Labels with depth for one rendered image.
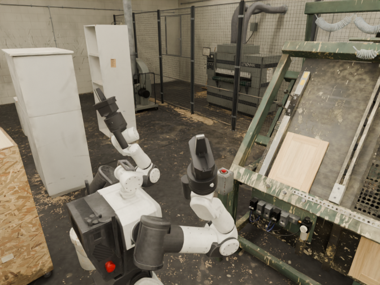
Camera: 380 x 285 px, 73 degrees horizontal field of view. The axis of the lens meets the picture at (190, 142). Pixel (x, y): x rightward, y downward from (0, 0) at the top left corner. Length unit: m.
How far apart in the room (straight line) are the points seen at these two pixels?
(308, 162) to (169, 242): 1.44
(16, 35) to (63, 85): 5.90
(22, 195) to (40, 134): 1.28
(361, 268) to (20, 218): 2.52
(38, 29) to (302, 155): 8.27
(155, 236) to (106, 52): 4.37
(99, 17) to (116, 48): 4.67
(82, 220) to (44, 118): 2.44
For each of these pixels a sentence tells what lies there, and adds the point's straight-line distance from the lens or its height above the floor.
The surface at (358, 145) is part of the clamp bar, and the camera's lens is 2.05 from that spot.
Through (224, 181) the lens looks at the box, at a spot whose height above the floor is 0.89.
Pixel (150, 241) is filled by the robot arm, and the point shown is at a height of 1.35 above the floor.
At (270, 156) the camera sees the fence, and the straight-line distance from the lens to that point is 2.16.
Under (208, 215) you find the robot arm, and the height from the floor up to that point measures 1.42.
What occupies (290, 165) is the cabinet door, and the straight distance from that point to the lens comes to 2.12.
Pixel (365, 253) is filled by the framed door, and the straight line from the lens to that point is 2.34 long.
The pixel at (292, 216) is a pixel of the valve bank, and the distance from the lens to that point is 2.04.
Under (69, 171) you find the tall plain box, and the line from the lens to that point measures 3.62.
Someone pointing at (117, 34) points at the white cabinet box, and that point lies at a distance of 5.08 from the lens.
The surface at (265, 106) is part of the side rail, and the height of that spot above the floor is 1.35.
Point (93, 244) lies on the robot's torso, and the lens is 0.97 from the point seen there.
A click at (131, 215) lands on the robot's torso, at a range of 0.96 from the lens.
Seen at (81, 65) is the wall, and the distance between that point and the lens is 9.48.
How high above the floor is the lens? 1.96
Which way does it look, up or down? 24 degrees down
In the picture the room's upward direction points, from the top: straight up
